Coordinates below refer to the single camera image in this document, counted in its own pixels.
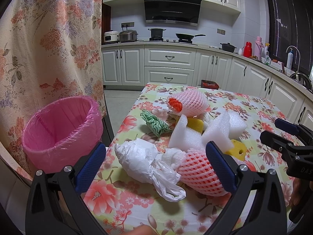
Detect pink foam net with orange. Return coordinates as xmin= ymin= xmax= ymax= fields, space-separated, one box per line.
xmin=167 ymin=89 xmax=209 ymax=117

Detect floral curtain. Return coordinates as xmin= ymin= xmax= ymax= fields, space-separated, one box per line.
xmin=1 ymin=0 xmax=107 ymax=180

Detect steel sink faucet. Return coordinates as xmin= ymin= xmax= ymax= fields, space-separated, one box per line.
xmin=285 ymin=44 xmax=313 ymax=91

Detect white foam block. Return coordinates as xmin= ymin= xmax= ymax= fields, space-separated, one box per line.
xmin=168 ymin=115 xmax=205 ymax=152
xmin=201 ymin=111 xmax=247 ymax=153

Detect white crumpled tissue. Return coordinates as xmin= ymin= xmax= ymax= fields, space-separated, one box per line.
xmin=157 ymin=147 xmax=187 ymax=170

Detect white rice cooker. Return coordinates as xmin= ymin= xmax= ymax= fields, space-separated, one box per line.
xmin=103 ymin=30 xmax=119 ymax=43

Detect white lower cabinets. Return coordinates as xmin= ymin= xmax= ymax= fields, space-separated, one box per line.
xmin=101 ymin=41 xmax=312 ymax=127

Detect pink lined trash bin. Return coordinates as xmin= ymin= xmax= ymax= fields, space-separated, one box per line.
xmin=22 ymin=96 xmax=103 ymax=174

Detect black casserole pot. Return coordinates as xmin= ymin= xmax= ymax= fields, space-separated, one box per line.
xmin=221 ymin=42 xmax=236 ymax=52

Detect dark red floor bin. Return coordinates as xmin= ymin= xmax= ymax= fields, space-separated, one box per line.
xmin=201 ymin=80 xmax=219 ymax=90

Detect yellow sponge with hole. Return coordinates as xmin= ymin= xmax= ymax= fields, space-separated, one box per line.
xmin=225 ymin=139 xmax=247 ymax=161

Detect white pump bottle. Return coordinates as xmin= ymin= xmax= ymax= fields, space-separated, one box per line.
xmin=286 ymin=48 xmax=293 ymax=70

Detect white plastic bag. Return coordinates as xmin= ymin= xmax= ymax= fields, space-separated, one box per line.
xmin=114 ymin=138 xmax=186 ymax=203

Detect wall power socket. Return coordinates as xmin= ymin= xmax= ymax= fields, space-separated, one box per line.
xmin=121 ymin=22 xmax=134 ymax=28

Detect steel pressure cooker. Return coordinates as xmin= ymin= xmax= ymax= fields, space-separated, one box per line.
xmin=119 ymin=27 xmax=138 ymax=42

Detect black range hood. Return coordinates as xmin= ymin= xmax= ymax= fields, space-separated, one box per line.
xmin=144 ymin=0 xmax=202 ymax=25

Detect black stock pot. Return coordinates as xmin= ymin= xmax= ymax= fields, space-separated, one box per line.
xmin=148 ymin=28 xmax=165 ymax=41

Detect red thermos jug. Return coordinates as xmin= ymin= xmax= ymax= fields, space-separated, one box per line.
xmin=243 ymin=41 xmax=252 ymax=58

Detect black frying pan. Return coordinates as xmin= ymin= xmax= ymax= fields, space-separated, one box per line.
xmin=176 ymin=33 xmax=205 ymax=43

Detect pink thermos bottle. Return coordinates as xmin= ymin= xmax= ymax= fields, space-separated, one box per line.
xmin=254 ymin=36 xmax=264 ymax=61

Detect yellow sponge middle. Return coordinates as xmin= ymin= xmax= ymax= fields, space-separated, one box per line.
xmin=187 ymin=117 xmax=204 ymax=134

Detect pink foam net front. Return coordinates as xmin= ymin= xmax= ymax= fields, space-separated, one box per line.
xmin=177 ymin=149 xmax=228 ymax=197

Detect person's right hand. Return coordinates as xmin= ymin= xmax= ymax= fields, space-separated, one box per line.
xmin=289 ymin=178 xmax=301 ymax=208

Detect floral tablecloth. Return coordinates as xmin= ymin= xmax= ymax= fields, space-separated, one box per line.
xmin=84 ymin=83 xmax=300 ymax=234

